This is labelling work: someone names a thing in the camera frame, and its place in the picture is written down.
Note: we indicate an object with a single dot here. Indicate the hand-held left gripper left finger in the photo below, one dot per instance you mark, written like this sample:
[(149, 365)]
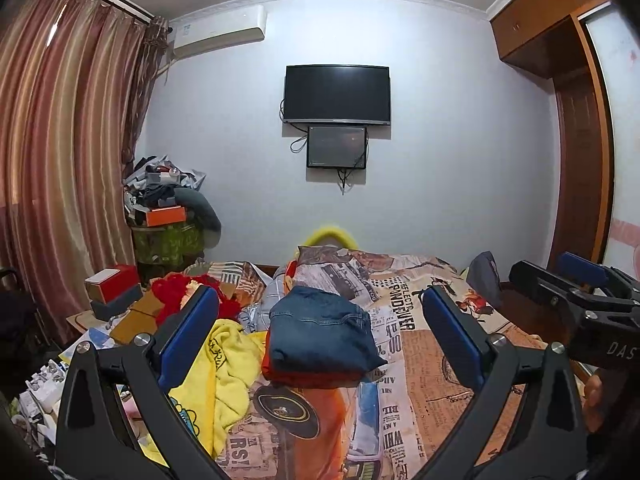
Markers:
[(192, 330)]

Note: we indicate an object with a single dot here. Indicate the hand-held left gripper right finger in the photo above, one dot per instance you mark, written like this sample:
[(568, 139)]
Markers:
[(452, 335)]

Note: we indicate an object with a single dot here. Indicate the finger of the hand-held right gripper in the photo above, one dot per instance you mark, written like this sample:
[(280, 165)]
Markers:
[(540, 282), (585, 267)]

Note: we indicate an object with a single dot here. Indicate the blue denim jacket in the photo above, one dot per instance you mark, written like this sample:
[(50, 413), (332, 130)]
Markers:
[(320, 330)]

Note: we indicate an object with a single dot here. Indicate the person's right hand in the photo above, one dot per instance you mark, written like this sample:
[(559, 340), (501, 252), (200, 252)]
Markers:
[(597, 402)]

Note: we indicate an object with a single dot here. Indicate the red plush toy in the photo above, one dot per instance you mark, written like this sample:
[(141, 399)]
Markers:
[(170, 290)]

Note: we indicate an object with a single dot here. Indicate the yellow fleece blanket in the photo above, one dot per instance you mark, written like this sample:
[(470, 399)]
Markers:
[(230, 360)]

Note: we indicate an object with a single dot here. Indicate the brown cardboard pieces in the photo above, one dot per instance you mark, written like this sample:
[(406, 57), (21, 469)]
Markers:
[(137, 317)]

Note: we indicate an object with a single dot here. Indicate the white plaid cloth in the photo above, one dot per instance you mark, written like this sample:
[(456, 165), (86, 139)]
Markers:
[(265, 300)]

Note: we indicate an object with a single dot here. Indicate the grey box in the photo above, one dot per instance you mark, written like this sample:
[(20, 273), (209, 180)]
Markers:
[(117, 302)]

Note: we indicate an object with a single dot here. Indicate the newspaper print bedspread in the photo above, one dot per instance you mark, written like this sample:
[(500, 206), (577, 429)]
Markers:
[(400, 400)]

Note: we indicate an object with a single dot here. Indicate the green patterned box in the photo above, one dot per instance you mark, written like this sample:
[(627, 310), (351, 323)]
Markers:
[(167, 247)]

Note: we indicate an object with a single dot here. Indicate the red and white box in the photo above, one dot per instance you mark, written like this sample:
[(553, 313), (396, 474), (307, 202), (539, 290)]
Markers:
[(112, 280)]

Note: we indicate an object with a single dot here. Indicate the grey neck pillow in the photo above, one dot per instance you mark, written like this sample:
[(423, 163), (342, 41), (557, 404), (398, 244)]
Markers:
[(207, 215)]

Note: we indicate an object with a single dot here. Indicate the orange box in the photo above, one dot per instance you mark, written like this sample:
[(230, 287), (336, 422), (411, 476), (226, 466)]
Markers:
[(165, 216)]

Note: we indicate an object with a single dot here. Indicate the red folded garment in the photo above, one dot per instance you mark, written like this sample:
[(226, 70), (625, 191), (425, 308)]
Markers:
[(300, 381)]

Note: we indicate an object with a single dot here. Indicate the white wardrobe sliding door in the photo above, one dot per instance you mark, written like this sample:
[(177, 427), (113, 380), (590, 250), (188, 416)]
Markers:
[(617, 135)]

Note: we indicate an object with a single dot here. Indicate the pile of clutter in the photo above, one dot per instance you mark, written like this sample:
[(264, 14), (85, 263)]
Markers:
[(155, 180)]

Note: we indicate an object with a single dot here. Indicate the yellow fuzzy cushion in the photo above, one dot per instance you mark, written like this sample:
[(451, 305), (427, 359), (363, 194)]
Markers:
[(330, 235)]

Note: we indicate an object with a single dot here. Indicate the striped brown curtain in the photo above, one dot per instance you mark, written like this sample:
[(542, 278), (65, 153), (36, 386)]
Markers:
[(60, 160)]

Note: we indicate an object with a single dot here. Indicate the wooden overhead cabinet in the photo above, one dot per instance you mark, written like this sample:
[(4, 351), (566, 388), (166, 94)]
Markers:
[(540, 25)]

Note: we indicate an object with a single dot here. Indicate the white air conditioner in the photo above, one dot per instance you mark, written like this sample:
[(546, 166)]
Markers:
[(220, 27)]

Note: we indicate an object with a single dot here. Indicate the small wall monitor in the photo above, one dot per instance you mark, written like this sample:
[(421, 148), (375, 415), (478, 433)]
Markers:
[(336, 146)]

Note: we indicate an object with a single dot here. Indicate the black wall television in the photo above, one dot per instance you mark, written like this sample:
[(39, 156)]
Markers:
[(336, 94)]

